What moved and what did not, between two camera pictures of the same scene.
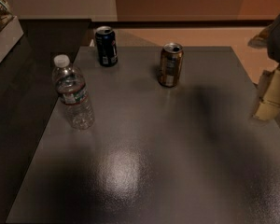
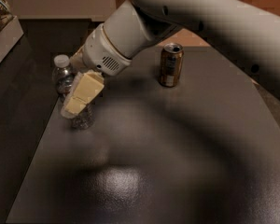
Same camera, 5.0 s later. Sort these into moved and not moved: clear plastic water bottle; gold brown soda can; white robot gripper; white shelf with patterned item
Moved: white robot gripper
Not moved: white shelf with patterned item; gold brown soda can; clear plastic water bottle
